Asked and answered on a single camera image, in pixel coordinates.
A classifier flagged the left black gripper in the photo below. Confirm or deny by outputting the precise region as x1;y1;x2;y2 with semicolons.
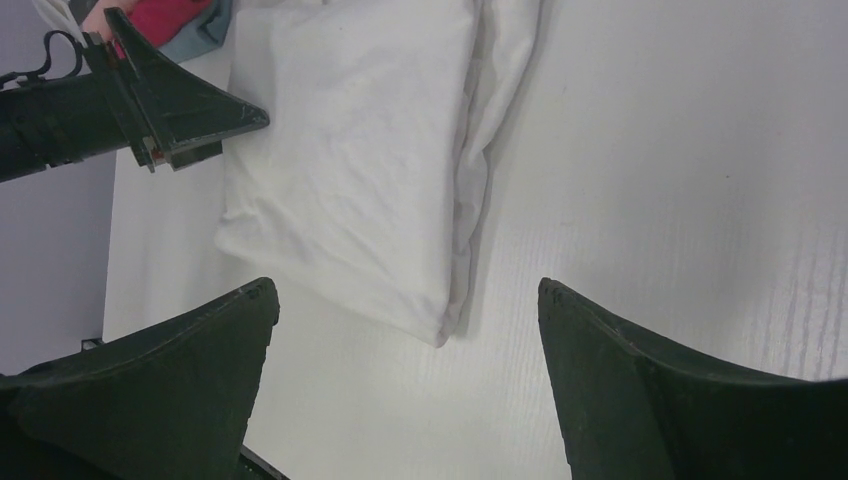
1;7;270;182

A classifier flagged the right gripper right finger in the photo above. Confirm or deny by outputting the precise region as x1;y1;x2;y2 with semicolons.
538;278;847;479

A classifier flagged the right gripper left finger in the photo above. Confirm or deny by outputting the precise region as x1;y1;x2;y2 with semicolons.
1;277;280;479

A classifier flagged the white t-shirt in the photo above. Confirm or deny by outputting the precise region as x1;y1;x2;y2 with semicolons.
215;1;541;347

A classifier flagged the folded teal t-shirt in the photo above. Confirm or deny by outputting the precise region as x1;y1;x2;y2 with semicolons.
159;0;233;63

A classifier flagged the folded red t-shirt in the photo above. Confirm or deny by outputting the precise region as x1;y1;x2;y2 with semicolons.
121;0;216;63

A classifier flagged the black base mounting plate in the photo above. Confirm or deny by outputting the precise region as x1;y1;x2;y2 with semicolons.
232;445;289;480

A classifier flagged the folded salmon pink t-shirt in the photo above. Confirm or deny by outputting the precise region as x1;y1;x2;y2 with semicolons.
80;0;140;42

